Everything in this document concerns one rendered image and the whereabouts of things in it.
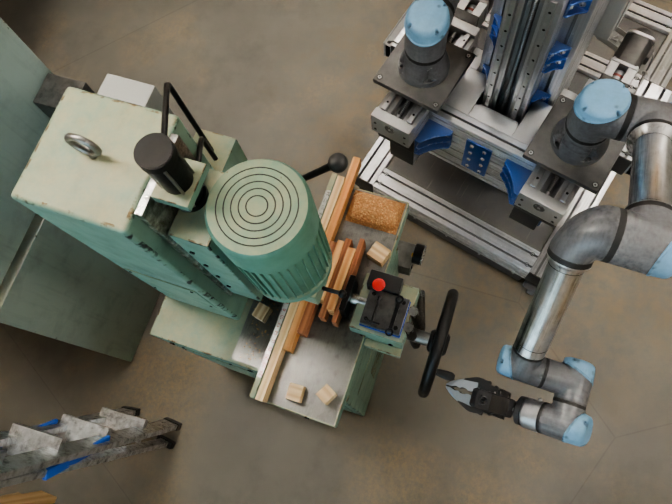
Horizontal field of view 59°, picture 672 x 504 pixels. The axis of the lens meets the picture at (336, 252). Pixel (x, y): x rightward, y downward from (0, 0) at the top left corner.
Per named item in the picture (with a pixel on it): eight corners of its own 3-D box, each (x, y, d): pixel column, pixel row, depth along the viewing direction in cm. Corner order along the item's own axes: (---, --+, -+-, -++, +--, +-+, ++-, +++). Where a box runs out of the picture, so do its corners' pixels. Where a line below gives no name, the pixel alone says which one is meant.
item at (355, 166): (293, 353, 148) (290, 351, 144) (285, 351, 148) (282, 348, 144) (361, 164, 162) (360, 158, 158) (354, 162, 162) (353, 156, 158)
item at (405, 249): (410, 276, 188) (410, 269, 180) (373, 264, 190) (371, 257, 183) (418, 251, 190) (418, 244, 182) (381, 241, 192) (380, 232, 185)
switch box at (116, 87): (174, 155, 120) (141, 113, 105) (130, 142, 122) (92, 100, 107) (186, 129, 122) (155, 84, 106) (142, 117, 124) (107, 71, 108)
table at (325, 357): (373, 442, 145) (372, 442, 140) (258, 401, 151) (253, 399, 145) (443, 219, 161) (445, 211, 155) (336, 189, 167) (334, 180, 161)
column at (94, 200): (239, 323, 162) (122, 236, 94) (166, 298, 166) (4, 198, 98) (268, 248, 168) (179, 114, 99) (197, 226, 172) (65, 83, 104)
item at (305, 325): (307, 337, 149) (304, 334, 144) (299, 335, 149) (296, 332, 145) (339, 248, 155) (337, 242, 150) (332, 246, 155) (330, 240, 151)
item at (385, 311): (399, 338, 140) (399, 334, 135) (355, 324, 142) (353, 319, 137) (415, 286, 144) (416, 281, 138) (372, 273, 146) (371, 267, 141)
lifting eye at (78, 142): (107, 163, 98) (87, 145, 92) (76, 154, 99) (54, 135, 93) (111, 155, 98) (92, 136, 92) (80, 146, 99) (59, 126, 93)
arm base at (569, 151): (566, 108, 169) (576, 89, 160) (616, 132, 166) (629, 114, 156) (540, 150, 166) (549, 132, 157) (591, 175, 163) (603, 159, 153)
